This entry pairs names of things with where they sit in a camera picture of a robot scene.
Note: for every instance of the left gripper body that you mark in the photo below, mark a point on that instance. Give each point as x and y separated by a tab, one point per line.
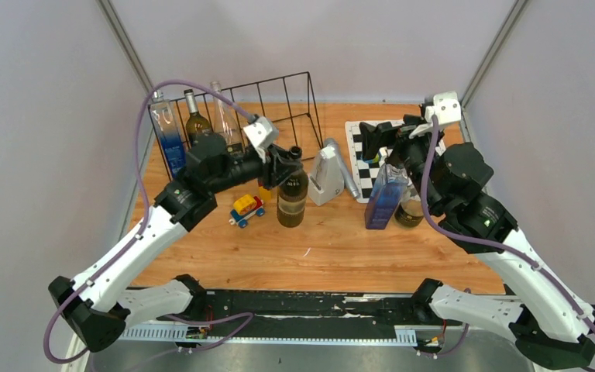
269	173

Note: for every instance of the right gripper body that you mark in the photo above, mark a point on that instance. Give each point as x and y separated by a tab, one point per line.
407	149

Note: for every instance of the green wine bottle cream label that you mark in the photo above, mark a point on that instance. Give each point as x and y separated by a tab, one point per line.
291	199

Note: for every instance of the blue square bottle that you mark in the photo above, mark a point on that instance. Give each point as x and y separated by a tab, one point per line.
387	192
167	133

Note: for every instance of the clear bottle dark label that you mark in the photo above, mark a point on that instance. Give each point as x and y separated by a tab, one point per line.
409	213

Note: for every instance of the clear champagne bottle black label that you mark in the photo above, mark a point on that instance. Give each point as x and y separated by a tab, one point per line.
226	125

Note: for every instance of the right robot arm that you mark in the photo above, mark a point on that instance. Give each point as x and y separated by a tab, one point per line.
549	324

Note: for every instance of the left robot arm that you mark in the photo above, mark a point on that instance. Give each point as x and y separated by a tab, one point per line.
97	303

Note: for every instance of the dark green wine bottle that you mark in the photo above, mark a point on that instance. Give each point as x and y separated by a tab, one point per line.
196	123

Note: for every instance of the blue red yellow block tower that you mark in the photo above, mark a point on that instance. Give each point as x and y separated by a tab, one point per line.
264	193

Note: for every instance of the checkered chess mat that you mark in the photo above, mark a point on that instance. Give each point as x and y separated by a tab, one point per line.
364	173

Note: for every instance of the white metronome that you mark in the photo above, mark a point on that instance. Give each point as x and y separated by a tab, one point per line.
326	181

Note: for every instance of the yellow blue toy car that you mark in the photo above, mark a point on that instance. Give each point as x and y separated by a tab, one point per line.
244	209

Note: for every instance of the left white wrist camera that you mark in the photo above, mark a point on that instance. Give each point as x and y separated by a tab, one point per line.
261	133

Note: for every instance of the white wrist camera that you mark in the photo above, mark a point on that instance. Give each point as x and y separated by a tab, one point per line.
443	111
261	133

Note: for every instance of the black wire wine rack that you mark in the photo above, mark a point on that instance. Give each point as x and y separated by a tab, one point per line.
287	101

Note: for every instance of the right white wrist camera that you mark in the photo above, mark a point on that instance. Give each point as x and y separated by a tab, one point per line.
443	111

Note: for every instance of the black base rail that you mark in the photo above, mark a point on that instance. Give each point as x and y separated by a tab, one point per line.
326	318

